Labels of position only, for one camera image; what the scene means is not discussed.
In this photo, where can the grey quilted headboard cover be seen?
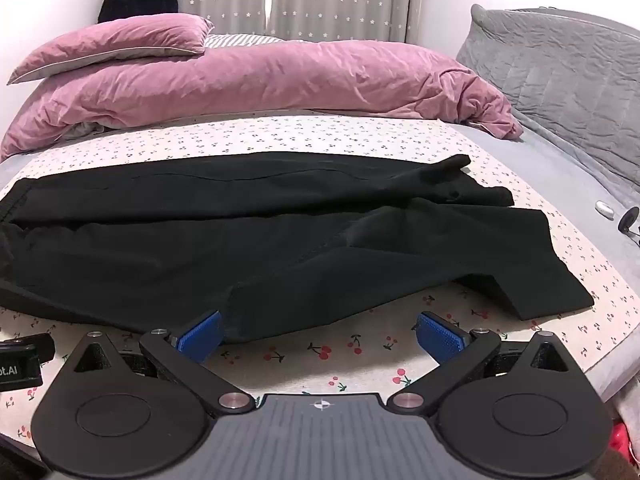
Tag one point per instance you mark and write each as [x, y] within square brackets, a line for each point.
[565, 75]

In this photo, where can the grey bed sheet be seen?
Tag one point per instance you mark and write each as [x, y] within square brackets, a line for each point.
[560, 180]

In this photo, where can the pink pillow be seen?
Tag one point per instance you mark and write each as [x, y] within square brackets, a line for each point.
[115, 40]

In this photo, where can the small white object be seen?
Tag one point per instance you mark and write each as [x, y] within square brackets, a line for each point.
[604, 209]

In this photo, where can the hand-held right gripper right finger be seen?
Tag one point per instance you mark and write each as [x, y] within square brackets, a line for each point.
[444, 340]

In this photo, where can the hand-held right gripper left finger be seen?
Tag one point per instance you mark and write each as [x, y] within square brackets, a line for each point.
[201, 336]

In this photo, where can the red object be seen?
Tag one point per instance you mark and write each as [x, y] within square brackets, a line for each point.
[620, 440]

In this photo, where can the striped pillow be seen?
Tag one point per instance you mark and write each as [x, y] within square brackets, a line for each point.
[240, 40]

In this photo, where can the pink duvet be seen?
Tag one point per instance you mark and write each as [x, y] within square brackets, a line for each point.
[275, 80]

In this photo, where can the cherry-print bed sheet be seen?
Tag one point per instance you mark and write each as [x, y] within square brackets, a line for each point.
[325, 135]

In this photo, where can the small black object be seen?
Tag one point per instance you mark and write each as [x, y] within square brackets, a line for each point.
[628, 221]

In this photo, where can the black pants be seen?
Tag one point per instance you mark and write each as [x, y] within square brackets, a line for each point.
[200, 230]

